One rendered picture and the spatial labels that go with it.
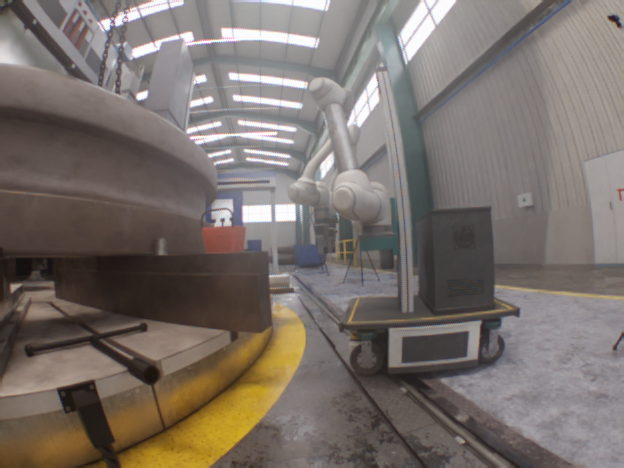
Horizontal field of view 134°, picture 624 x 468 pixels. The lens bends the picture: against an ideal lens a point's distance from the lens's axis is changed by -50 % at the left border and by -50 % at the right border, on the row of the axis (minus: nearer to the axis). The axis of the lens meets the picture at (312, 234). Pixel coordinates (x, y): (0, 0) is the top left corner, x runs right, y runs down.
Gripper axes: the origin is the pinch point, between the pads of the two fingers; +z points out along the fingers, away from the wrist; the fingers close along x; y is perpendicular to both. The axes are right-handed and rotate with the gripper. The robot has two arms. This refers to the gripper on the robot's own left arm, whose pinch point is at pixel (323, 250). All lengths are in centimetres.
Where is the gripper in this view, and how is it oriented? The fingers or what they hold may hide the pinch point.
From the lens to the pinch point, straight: 146.9
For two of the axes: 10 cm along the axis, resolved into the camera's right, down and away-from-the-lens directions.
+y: -9.7, 0.6, 2.4
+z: 0.5, 10.0, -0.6
